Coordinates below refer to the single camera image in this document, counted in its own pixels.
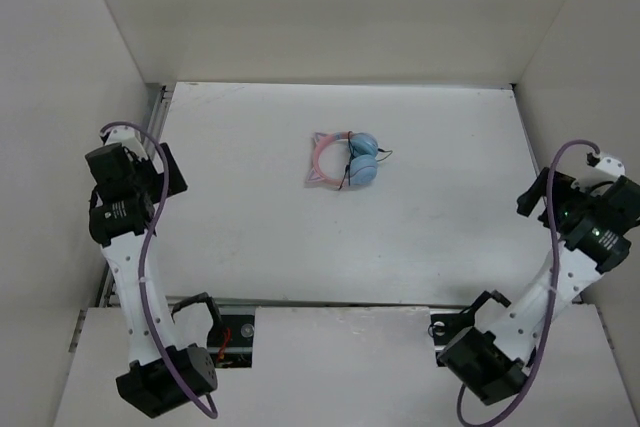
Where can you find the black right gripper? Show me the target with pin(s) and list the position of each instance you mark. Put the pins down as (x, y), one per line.
(562, 188)

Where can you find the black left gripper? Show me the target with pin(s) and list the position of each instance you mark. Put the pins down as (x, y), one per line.
(176, 183)

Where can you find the pink blue cat-ear headphones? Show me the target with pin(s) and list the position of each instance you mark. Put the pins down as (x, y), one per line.
(361, 167)

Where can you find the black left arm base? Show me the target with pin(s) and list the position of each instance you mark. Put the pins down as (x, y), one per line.
(231, 344)

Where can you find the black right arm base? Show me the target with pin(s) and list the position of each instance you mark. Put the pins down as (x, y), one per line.
(445, 324)

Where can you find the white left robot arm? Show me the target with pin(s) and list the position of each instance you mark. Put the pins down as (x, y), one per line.
(164, 370)

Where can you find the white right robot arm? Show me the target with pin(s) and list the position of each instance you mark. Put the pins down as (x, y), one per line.
(492, 345)

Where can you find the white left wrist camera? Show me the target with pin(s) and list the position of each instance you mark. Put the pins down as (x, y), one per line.
(120, 134)

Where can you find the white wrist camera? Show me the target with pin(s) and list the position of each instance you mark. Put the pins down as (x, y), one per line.
(603, 167)
(120, 134)

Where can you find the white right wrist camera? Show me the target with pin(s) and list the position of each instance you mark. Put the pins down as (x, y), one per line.
(603, 167)

